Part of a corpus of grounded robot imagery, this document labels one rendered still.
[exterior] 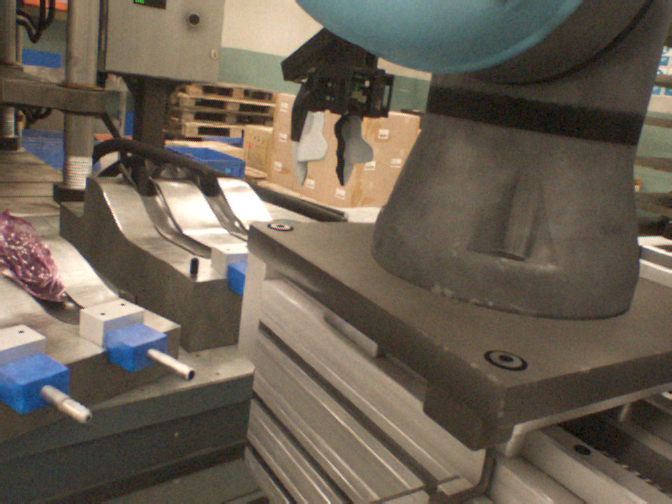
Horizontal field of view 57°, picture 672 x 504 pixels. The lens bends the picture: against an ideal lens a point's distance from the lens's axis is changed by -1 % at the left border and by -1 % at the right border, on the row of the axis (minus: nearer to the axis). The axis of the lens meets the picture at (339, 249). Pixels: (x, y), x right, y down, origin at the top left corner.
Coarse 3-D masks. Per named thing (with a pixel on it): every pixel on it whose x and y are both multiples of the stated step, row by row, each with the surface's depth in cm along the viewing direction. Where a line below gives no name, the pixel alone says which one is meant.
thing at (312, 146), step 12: (312, 120) 75; (324, 120) 74; (312, 132) 75; (300, 144) 75; (312, 144) 75; (324, 144) 73; (300, 156) 76; (312, 156) 74; (324, 156) 73; (300, 168) 77; (300, 180) 77
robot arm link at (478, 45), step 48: (336, 0) 18; (384, 0) 17; (432, 0) 16; (480, 0) 16; (528, 0) 16; (576, 0) 18; (624, 0) 22; (384, 48) 19; (432, 48) 18; (480, 48) 19; (528, 48) 19; (576, 48) 23
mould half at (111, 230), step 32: (96, 192) 93; (128, 192) 93; (192, 192) 100; (224, 192) 103; (64, 224) 106; (96, 224) 94; (128, 224) 88; (192, 224) 94; (96, 256) 95; (128, 256) 85; (160, 256) 78; (192, 256) 80; (128, 288) 86; (160, 288) 77; (192, 288) 71; (224, 288) 73; (192, 320) 72; (224, 320) 75
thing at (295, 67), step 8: (320, 32) 74; (328, 32) 74; (312, 40) 76; (320, 40) 75; (328, 40) 73; (304, 48) 77; (312, 48) 76; (320, 48) 75; (328, 48) 75; (288, 56) 80; (296, 56) 79; (304, 56) 77; (312, 56) 76; (320, 56) 76; (288, 64) 80; (296, 64) 79; (304, 64) 78; (312, 64) 78; (288, 72) 80; (296, 72) 80; (304, 72) 80; (288, 80) 82; (296, 80) 82; (304, 80) 81
